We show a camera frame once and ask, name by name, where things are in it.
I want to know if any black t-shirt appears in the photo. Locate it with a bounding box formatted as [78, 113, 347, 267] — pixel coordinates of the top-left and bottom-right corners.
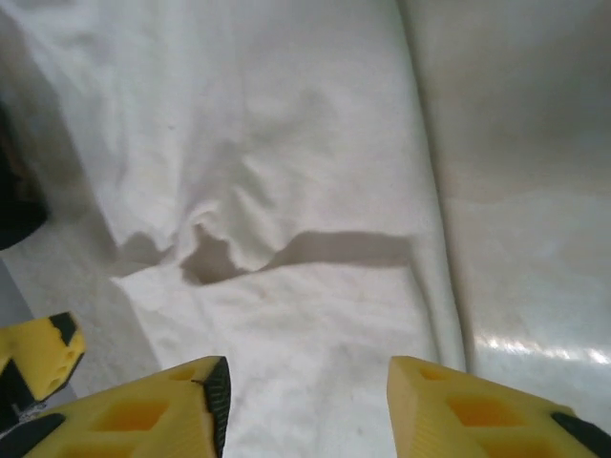
[0, 90, 49, 252]

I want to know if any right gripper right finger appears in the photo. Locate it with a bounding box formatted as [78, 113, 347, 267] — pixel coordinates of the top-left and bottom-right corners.
[387, 356, 605, 458]

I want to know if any white t-shirt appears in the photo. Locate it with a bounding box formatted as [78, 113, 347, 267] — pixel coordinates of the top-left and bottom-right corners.
[0, 0, 478, 458]

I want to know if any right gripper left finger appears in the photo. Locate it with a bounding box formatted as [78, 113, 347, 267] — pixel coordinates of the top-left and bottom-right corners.
[0, 355, 231, 458]

